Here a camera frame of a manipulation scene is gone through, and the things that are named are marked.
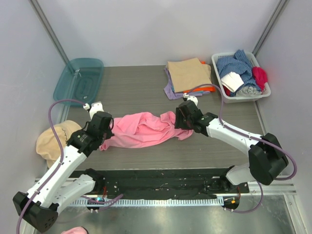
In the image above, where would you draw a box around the pink t shirt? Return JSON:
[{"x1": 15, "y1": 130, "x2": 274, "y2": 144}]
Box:
[{"x1": 99, "y1": 111, "x2": 193, "y2": 151}]

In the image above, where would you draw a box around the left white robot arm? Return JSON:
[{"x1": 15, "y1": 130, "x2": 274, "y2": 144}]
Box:
[{"x1": 13, "y1": 111, "x2": 113, "y2": 233}]

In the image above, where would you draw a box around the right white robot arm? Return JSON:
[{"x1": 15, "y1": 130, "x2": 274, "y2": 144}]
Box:
[{"x1": 175, "y1": 100, "x2": 289, "y2": 193}]

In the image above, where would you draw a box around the lavender folded t shirt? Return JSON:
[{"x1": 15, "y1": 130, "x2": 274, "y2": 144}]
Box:
[{"x1": 163, "y1": 67, "x2": 210, "y2": 100}]

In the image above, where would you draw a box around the orange folded t shirt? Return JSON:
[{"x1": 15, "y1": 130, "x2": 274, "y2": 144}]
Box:
[{"x1": 183, "y1": 60, "x2": 215, "y2": 93}]

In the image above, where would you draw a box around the teal folded t shirt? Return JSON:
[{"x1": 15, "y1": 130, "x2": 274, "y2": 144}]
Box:
[{"x1": 171, "y1": 84, "x2": 203, "y2": 93}]

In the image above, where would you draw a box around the beige folded t shirt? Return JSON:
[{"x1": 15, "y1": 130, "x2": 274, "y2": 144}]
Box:
[{"x1": 167, "y1": 58, "x2": 212, "y2": 92}]

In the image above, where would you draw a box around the white plastic basket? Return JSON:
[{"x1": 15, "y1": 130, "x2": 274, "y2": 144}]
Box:
[{"x1": 212, "y1": 50, "x2": 271, "y2": 103}]

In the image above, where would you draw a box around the red cloth in basket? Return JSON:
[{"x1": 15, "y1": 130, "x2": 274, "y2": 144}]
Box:
[{"x1": 223, "y1": 86, "x2": 231, "y2": 97}]

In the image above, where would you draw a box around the teal plastic bin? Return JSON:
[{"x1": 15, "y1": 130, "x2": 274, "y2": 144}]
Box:
[{"x1": 53, "y1": 58, "x2": 104, "y2": 104}]

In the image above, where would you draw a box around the beige crumpled cloth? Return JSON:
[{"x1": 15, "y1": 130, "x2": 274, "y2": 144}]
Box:
[{"x1": 36, "y1": 120, "x2": 81, "y2": 168}]

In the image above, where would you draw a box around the white cloth in basket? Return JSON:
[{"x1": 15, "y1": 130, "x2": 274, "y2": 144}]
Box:
[{"x1": 221, "y1": 72, "x2": 244, "y2": 92}]

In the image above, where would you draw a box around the grey cloth in basket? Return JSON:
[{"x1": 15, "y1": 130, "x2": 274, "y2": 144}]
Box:
[{"x1": 235, "y1": 86, "x2": 262, "y2": 98}]

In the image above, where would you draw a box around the blue checked shirt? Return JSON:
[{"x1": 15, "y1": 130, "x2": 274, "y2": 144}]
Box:
[{"x1": 216, "y1": 50, "x2": 261, "y2": 96}]

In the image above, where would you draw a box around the magenta cloth in basket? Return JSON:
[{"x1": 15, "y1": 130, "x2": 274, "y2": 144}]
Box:
[{"x1": 252, "y1": 66, "x2": 268, "y2": 91}]

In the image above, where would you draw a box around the pink cloth at bottom edge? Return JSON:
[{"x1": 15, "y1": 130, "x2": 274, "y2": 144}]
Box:
[{"x1": 61, "y1": 227, "x2": 88, "y2": 234}]

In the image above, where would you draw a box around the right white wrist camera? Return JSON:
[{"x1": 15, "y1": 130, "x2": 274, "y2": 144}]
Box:
[{"x1": 183, "y1": 94, "x2": 198, "y2": 106}]

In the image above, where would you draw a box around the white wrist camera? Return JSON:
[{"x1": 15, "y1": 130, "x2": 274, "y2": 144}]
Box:
[
  {"x1": 183, "y1": 94, "x2": 198, "y2": 106},
  {"x1": 83, "y1": 101, "x2": 104, "y2": 119}
]

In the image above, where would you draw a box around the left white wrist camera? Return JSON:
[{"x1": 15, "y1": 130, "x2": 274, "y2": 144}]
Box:
[{"x1": 83, "y1": 101, "x2": 104, "y2": 119}]

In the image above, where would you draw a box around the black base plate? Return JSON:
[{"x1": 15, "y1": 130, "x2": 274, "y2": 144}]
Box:
[{"x1": 93, "y1": 168, "x2": 250, "y2": 200}]

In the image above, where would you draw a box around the white slotted cable duct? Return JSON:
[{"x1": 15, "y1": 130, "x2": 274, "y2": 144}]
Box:
[{"x1": 69, "y1": 197, "x2": 224, "y2": 209}]

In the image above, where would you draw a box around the left aluminium frame post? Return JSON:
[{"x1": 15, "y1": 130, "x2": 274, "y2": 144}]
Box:
[{"x1": 29, "y1": 0, "x2": 69, "y2": 64}]

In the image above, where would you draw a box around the aluminium frame post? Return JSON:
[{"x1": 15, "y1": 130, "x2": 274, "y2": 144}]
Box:
[
  {"x1": 29, "y1": 0, "x2": 69, "y2": 64},
  {"x1": 252, "y1": 0, "x2": 290, "y2": 57}
]

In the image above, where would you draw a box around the aluminium rail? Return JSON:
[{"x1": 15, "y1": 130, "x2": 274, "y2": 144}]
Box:
[{"x1": 239, "y1": 180, "x2": 297, "y2": 195}]

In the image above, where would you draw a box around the right aluminium frame post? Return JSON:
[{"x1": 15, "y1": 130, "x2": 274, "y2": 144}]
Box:
[{"x1": 252, "y1": 0, "x2": 290, "y2": 57}]

